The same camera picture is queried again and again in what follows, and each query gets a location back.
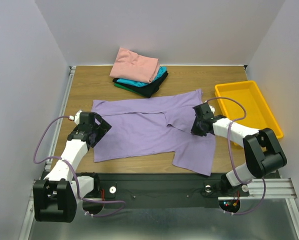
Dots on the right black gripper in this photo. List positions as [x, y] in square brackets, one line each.
[198, 127]

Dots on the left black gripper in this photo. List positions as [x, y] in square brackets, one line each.
[104, 127]

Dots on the purple t shirt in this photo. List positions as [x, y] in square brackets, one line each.
[141, 127]

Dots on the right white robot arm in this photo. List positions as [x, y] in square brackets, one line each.
[262, 150]

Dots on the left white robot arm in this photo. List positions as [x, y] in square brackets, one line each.
[56, 196]

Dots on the green folded t shirt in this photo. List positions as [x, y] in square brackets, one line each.
[124, 88]

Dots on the yellow plastic tray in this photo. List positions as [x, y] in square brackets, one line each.
[248, 94]

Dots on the black folded t shirt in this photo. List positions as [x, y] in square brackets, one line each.
[146, 91]

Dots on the cyan folded t shirt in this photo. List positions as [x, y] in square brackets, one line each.
[137, 80]

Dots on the pink folded t shirt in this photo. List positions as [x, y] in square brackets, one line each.
[128, 63]

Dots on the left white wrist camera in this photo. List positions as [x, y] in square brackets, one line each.
[75, 118]

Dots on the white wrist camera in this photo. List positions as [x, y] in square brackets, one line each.
[212, 109]
[75, 118]

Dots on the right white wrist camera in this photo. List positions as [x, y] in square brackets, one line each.
[212, 109]

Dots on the left aluminium rail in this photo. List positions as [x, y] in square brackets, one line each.
[48, 163]

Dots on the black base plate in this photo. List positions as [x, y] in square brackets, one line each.
[163, 190]

